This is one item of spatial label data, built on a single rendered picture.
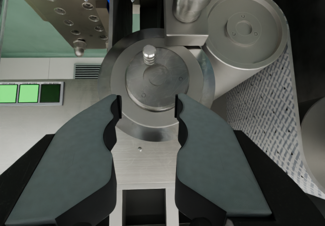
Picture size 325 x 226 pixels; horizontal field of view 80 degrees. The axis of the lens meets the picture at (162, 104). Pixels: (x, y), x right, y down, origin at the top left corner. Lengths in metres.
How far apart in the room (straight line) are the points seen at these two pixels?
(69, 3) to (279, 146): 0.48
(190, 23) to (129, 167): 0.43
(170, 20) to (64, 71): 3.15
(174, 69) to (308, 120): 0.19
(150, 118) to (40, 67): 3.34
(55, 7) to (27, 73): 3.09
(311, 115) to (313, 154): 0.05
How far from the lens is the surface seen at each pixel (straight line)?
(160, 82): 0.22
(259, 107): 0.37
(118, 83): 0.24
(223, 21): 0.31
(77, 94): 0.62
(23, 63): 3.69
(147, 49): 0.21
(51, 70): 3.44
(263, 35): 0.32
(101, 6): 0.48
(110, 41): 0.28
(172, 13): 0.25
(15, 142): 0.68
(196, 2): 0.20
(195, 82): 0.25
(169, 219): 0.61
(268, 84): 0.35
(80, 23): 0.57
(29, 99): 0.67
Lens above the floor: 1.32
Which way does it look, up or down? 10 degrees down
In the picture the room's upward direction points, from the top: 179 degrees clockwise
